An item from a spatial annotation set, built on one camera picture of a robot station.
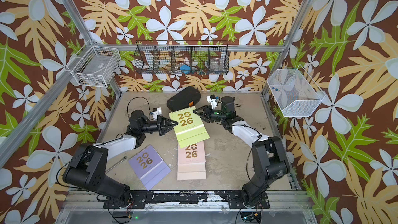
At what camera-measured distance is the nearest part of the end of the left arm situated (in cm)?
68

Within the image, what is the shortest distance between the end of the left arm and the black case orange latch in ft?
1.04

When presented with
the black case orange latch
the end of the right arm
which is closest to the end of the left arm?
the end of the right arm

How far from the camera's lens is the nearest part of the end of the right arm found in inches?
27.0

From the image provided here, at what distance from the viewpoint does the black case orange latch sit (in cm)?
109

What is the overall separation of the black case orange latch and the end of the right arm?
0.30 m
